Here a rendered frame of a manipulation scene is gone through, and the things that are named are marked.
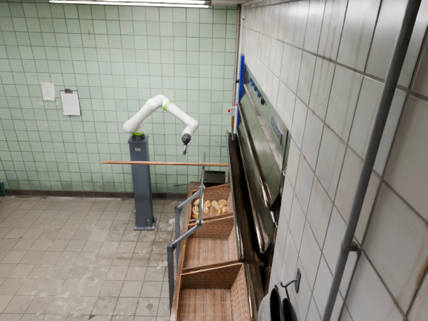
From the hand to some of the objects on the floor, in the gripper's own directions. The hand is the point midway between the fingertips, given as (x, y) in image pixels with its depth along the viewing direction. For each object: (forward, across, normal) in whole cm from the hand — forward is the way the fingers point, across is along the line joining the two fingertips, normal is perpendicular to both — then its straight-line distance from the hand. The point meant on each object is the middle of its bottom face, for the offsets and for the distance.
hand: (184, 147), depth 291 cm
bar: (+36, +134, -6) cm, 139 cm away
